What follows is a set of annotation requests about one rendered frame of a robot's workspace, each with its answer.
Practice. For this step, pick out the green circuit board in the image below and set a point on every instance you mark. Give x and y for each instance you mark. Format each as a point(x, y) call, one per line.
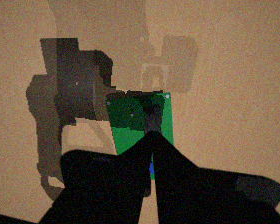
point(133, 117)

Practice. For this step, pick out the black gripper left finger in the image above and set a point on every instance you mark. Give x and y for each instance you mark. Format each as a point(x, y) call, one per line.
point(127, 172)

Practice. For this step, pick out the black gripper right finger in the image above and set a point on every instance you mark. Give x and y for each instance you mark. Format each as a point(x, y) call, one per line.
point(177, 180)

